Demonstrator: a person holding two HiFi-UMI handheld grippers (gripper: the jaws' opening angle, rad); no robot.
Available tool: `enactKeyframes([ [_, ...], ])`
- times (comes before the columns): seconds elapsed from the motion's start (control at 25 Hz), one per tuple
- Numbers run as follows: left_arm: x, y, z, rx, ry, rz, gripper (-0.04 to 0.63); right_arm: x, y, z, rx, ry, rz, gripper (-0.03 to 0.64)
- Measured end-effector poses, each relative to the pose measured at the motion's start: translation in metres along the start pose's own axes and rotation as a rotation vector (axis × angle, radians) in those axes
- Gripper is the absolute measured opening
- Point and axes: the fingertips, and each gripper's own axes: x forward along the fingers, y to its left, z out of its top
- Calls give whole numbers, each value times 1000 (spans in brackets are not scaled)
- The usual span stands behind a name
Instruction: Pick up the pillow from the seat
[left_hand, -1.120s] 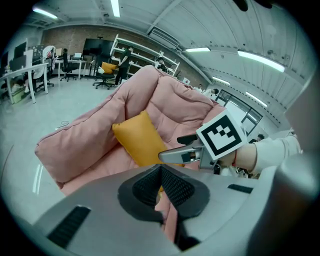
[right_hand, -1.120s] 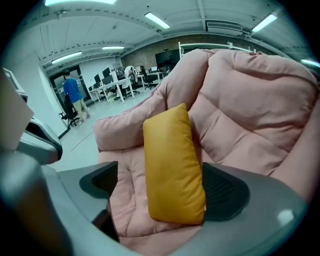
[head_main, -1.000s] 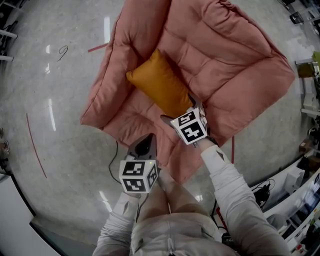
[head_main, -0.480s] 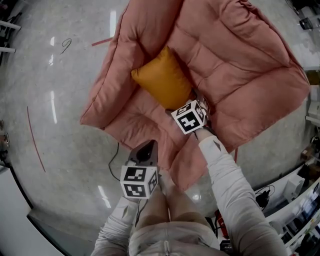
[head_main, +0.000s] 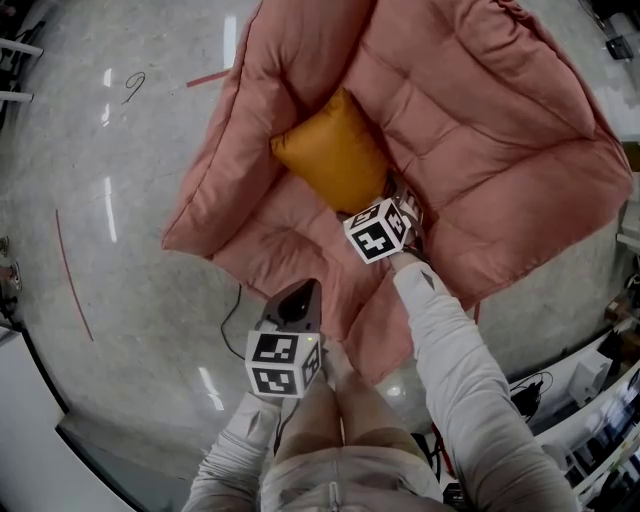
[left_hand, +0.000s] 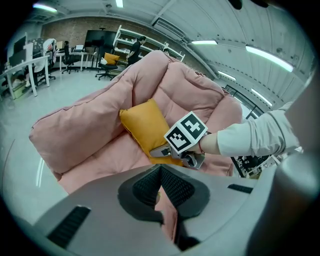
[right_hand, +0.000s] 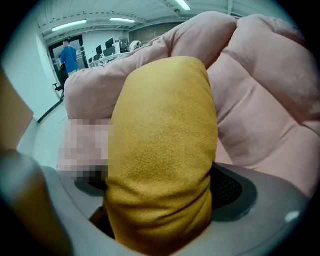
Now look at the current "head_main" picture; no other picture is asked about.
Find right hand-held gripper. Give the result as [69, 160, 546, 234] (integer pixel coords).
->
[342, 178, 427, 265]

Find white desk with cables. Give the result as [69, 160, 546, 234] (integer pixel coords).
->
[507, 319, 640, 512]

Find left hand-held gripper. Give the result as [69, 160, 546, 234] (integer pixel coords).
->
[244, 278, 329, 400]

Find person's right forearm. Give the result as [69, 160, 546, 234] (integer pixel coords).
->
[391, 251, 580, 512]

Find black floor cable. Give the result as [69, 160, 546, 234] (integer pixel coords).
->
[219, 283, 247, 362]

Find red floor tape strip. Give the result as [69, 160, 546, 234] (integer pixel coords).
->
[54, 208, 95, 343]
[185, 68, 232, 89]

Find white counter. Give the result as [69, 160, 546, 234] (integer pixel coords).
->
[0, 324, 139, 512]

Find pink quilted comforter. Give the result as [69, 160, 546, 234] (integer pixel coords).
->
[161, 0, 635, 387]

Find person's left forearm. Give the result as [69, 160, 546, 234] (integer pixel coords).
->
[181, 391, 284, 512]

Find person's torso and legs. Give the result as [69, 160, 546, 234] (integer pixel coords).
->
[259, 344, 447, 512]

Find small black device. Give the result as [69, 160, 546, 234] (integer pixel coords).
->
[605, 35, 633, 61]

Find orange pillow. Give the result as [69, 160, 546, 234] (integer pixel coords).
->
[269, 87, 392, 217]

